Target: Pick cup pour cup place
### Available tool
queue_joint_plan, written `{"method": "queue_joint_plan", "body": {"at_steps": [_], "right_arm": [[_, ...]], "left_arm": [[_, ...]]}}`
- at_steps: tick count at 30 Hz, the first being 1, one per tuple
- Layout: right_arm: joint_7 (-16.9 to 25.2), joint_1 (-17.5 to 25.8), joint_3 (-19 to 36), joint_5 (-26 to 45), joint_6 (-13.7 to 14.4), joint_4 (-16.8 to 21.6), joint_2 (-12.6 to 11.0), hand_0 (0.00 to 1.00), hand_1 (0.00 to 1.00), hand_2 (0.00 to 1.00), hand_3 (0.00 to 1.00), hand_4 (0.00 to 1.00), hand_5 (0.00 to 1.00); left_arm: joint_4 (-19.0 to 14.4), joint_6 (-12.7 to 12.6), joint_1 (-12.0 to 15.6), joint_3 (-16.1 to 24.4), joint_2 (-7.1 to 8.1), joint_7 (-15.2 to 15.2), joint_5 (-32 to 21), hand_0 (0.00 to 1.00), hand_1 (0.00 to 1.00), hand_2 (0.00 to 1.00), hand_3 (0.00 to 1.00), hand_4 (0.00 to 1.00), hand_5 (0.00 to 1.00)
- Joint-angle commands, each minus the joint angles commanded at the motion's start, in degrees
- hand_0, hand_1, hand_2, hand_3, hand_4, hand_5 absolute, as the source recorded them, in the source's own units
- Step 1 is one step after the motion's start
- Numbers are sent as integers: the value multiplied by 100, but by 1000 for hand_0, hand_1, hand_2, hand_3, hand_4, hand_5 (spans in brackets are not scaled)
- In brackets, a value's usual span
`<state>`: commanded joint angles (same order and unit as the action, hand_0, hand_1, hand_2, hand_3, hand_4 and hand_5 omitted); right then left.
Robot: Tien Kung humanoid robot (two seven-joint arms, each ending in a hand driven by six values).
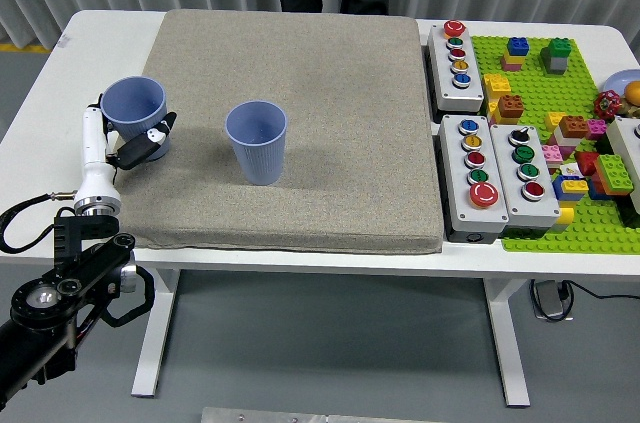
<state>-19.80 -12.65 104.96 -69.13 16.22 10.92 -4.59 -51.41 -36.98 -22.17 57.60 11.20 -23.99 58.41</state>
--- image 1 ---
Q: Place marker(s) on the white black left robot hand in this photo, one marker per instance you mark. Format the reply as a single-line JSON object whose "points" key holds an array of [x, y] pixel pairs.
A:
{"points": [[94, 153]]}

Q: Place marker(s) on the blue ribbed plastic cup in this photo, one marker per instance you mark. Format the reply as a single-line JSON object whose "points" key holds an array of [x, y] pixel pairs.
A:
{"points": [[260, 158], [135, 103]]}

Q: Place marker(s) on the blue toy brick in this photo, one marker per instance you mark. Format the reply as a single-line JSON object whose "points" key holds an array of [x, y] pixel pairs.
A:
{"points": [[597, 190], [559, 190], [517, 47]]}

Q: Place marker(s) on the flat yellow toy brick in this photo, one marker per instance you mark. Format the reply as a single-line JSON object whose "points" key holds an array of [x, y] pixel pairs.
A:
{"points": [[512, 60]]}

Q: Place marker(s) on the flat pink toy brick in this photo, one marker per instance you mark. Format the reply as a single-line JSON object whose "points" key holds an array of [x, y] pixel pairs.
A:
{"points": [[510, 67]]}

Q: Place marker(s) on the small table label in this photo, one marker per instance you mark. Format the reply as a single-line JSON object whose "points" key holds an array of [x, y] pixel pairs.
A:
{"points": [[62, 41]]}

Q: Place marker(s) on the five-button grey control box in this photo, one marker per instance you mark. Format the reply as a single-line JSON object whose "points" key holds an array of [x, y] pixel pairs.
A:
{"points": [[450, 88], [457, 178]]}

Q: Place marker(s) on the dark green toy brick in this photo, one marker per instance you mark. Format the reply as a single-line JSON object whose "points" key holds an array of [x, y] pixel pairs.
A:
{"points": [[557, 49]]}

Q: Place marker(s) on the grey toy brick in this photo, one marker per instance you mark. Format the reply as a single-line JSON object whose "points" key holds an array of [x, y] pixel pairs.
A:
{"points": [[557, 65]]}

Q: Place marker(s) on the lime green brick baseplate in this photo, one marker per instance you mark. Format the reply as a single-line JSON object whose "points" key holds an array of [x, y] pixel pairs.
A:
{"points": [[535, 93]]}

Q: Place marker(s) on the brown toy brick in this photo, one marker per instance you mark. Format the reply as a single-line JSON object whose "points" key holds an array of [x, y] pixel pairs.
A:
{"points": [[574, 126], [511, 107]]}

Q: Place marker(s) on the lavender plate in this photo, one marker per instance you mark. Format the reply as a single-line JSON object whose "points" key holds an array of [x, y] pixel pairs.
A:
{"points": [[617, 79]]}

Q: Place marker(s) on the white table leg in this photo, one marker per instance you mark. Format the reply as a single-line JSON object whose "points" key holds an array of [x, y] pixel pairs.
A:
{"points": [[155, 343], [507, 343]]}

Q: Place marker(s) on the white toy brick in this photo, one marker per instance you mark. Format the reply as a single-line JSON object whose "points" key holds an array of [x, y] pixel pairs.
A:
{"points": [[565, 139]]}

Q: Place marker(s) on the red toy valve wheel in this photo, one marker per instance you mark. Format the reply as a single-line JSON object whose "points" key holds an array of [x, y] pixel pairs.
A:
{"points": [[607, 104]]}

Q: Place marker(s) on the grey-brown fabric mat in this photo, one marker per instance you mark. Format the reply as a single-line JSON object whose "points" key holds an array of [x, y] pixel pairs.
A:
{"points": [[325, 143]]}

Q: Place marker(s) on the magenta toy brick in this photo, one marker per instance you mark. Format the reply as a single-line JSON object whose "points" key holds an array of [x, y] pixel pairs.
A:
{"points": [[596, 129]]}

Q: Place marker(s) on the orange toy bun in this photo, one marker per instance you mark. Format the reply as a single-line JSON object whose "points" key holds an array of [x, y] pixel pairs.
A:
{"points": [[633, 93]]}

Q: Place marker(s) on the red toy brick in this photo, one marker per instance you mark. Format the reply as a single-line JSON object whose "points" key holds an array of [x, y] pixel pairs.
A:
{"points": [[586, 163]]}

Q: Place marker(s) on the large lime green toy brick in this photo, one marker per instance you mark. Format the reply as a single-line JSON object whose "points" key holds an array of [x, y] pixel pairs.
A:
{"points": [[614, 170]]}

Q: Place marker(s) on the grey power adapter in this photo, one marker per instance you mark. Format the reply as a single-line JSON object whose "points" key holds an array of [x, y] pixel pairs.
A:
{"points": [[549, 299]]}

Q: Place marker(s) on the four-control grey switch box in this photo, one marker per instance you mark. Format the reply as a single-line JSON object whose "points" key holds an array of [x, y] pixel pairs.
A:
{"points": [[505, 178]]}

